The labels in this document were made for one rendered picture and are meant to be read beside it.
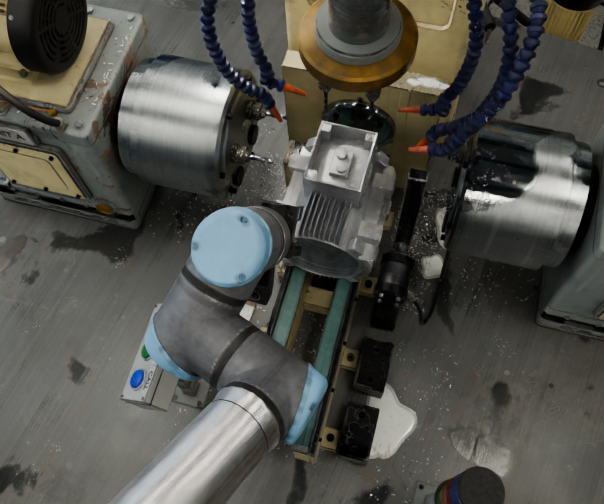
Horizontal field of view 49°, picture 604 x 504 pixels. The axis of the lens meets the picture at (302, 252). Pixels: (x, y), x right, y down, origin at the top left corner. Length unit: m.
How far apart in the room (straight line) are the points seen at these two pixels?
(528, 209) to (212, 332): 0.58
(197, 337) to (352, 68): 0.45
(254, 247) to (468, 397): 0.71
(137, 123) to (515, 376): 0.86
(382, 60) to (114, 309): 0.78
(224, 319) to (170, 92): 0.53
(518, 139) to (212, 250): 0.60
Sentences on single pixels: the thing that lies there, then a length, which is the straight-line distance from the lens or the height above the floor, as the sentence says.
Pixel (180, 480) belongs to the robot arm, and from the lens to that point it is 0.69.
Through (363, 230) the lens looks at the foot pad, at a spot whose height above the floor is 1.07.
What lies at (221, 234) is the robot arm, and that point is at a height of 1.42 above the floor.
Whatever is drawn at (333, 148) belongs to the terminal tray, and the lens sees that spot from 1.18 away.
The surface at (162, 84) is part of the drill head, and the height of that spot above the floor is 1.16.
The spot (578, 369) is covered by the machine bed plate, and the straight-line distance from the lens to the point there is 1.44.
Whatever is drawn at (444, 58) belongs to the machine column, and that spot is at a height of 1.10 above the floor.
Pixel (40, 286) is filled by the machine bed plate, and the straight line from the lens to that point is 1.53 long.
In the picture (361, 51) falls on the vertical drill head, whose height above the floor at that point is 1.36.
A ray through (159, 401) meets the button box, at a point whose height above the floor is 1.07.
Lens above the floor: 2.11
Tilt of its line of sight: 66 degrees down
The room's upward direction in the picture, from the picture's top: 5 degrees counter-clockwise
